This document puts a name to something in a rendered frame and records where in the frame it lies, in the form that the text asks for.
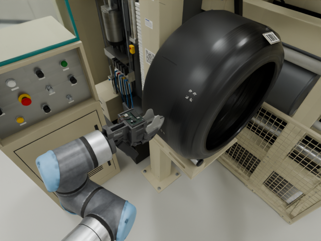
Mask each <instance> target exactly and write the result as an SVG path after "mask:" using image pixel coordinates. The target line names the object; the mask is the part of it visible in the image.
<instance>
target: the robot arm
mask: <svg viewBox="0 0 321 241"><path fill-rule="evenodd" d="M117 121H118V122H117V124H115V125H113V126H110V127H108V126H107V125H104V126H102V131H99V130H95V131H93V132H91V133H88V134H86V135H84V136H82V137H80V138H78V139H75V140H73V141H71V142H69V143H66V144H64V145H62V146H60V147H58V148H55V149H53V150H49V151H47V152H46V153H44V154H42V155H40V156H39V157H38V158H37V159H36V165H37V168H38V170H39V172H40V175H41V177H42V180H43V182H44V184H45V187H46V189H47V191H48V192H55V193H56V195H57V196H58V198H59V200H60V204H61V206H62V207H63V209H64V210H65V211H67V212H68V213H70V214H73V215H79V216H80V217H82V218H83V219H82V221H81V222H80V223H79V224H78V225H77V226H76V227H75V228H74V229H73V230H72V231H71V232H70V233H68V234H67V235H66V236H65V237H64V238H63V239H62V240H61V241H124V240H125V239H126V237H127V236H128V234H129V232H130V230H131V228H132V226H133V224H134V221H135V218H136V213H137V210H136V207H135V206H134V205H132V204H131V203H129V202H128V201H127V200H124V199H123V198H121V197H119V196H117V195H116V194H114V193H112V192H110V191H109V190H107V189H105V188H103V187H102V186H100V185H99V184H97V183H95V182H93V181H92V180H90V179H89V176H88V172H89V171H91V170H93V169H95V168H96V167H98V166H100V165H102V164H104V163H106V162H107V161H109V160H111V159H112V157H113V154H115V153H116V152H117V149H116V147H117V148H118V149H120V150H121V151H123V152H124V153H125V154H126V155H127V156H129V157H131V158H132V159H135V158H136V157H137V156H138V155H139V154H138V152H137V151H136V148H135V147H134V146H137V145H138V144H144V143H145V142H148V141H150V140H151V139H153V138H154V136H155V135H156V134H157V132H158V130H159V129H160V128H161V126H162V124H163V122H164V117H163V116H159V115H157V116H154V113H153V109H149V110H147V112H146V114H145V115H144V116H143V117H141V116H140V115H139V114H138V113H137V112H136V111H135V110H134V109H133V108H131V109H129V110H127V111H125V112H122V113H120V114H118V120H117Z"/></svg>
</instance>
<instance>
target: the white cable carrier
mask: <svg viewBox="0 0 321 241"><path fill-rule="evenodd" d="M135 6H136V14H137V15H136V18H137V19H136V20H137V25H138V26H137V28H138V29H137V31H138V41H139V54H140V55H139V56H140V67H141V68H140V69H141V79H142V80H141V81H142V90H143V88H144V82H145V77H144V64H143V50H142V37H141V23H140V10H139V2H136V3H135Z"/></svg>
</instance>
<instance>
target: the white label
mask: <svg viewBox="0 0 321 241"><path fill-rule="evenodd" d="M263 36H264V37H265V38H266V39H267V40H268V41H269V43H270V44H274V43H277V42H280V40H279V39H278V38H277V36H276V35H275V34H274V33H273V32H268V33H264V34H263Z"/></svg>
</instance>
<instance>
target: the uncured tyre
mask: <svg viewBox="0 0 321 241"><path fill-rule="evenodd" d="M268 32H273V33H274V34H275V35H276V36H277V38H278V39H279V40H280V42H277V43H274V44H270V43H269V41H268V40H267V39H266V38H265V37H264V36H263V34H264V33H268ZM162 56H164V57H166V58H168V59H169V60H171V61H172V62H174V63H175V64H177V66H176V65H175V64H173V63H171V62H170V61H168V60H167V59H165V58H164V57H162ZM283 62H284V49H283V46H282V42H281V38H280V36H279V34H278V33H277V32H275V31H274V30H273V29H272V28H270V27H269V26H266V25H264V24H261V23H258V22H256V21H253V20H251V19H248V18H245V17H243V16H240V15H238V14H235V13H232V12H230V11H226V10H209V11H204V12H201V13H199V14H197V15H195V16H193V17H191V18H190V19H189V20H187V21H186V22H185V23H183V24H182V25H181V26H180V27H179V28H177V29H176V30H175V31H174V32H173V33H172V34H171V35H170V36H169V37H168V38H167V39H166V41H165V42H164V43H163V44H162V46H161V47H160V48H159V50H158V51H157V53H156V55H155V56H154V58H153V60H152V63H151V65H150V67H149V69H148V72H147V75H146V78H145V82H144V88H143V92H142V110H143V114H144V115H145V114H146V112H147V110H149V109H153V113H154V116H157V115H159V116H163V117H164V122H163V124H162V126H161V128H162V129H163V130H164V131H165V135H164V134H163V133H162V132H161V131H160V129H159V130H158V132H157V134H158V135H159V136H160V137H161V138H162V139H163V140H164V141H165V142H166V143H167V144H168V145H169V146H170V147H171V148H172V149H173V150H174V151H175V152H176V153H177V154H178V155H180V156H182V157H184V158H186V159H205V158H208V157H210V156H212V155H214V154H216V153H217V152H219V151H220V150H221V149H223V148H224V147H225V146H227V145H228V144H229V143H230V142H231V141H232V140H233V139H234V138H235V137H236V136H237V135H238V134H239V133H240V132H241V131H242V129H243V128H244V127H245V126H246V125H247V124H248V123H249V122H250V121H251V119H252V118H253V117H254V115H255V114H256V113H257V111H258V110H259V109H260V107H261V106H262V104H263V103H264V101H265V100H266V98H267V97H268V95H269V93H270V92H271V90H272V88H273V86H274V84H275V82H276V80H277V78H278V76H279V74H280V72H281V69H282V66H283ZM190 87H191V88H193V89H194V90H196V91H197V92H198V94H197V96H196V98H195V99H194V101H193V103H192V104H191V103H189V102H188V101H186V100H185V99H184V97H185V95H186V93H187V92H188V90H189V88H190Z"/></svg>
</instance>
